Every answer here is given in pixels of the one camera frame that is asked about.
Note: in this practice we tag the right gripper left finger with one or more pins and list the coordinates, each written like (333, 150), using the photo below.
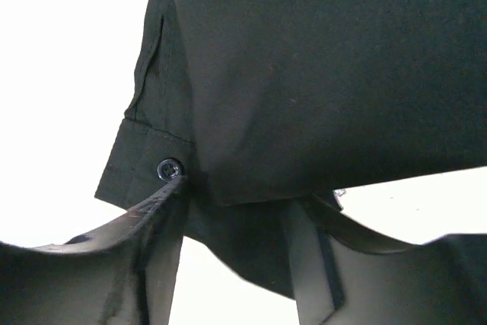
(123, 272)

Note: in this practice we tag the black shirt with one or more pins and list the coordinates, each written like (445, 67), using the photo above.
(264, 101)

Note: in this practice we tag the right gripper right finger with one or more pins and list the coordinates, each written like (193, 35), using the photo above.
(345, 273)

